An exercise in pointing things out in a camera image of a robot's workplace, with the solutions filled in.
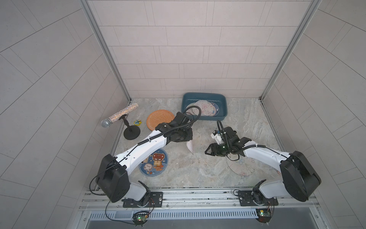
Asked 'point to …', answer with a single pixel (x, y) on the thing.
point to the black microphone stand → (131, 132)
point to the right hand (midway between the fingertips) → (208, 152)
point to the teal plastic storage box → (219, 98)
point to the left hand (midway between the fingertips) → (194, 135)
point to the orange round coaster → (158, 117)
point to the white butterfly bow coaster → (206, 108)
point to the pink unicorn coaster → (189, 144)
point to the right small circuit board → (264, 215)
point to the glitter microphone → (106, 122)
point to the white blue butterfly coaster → (241, 165)
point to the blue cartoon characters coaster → (155, 164)
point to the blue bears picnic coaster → (217, 109)
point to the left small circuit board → (139, 218)
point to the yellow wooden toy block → (137, 122)
